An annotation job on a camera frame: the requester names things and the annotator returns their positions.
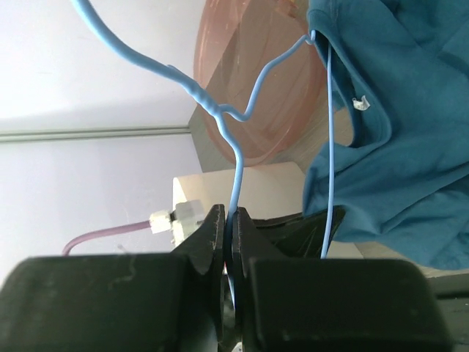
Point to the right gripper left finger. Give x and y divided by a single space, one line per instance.
123 302

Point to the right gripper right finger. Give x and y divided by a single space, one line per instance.
303 304

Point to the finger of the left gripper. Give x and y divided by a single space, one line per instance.
295 235

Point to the blue t shirt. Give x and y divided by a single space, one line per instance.
400 68

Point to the pink translucent plastic tub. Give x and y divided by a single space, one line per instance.
253 56

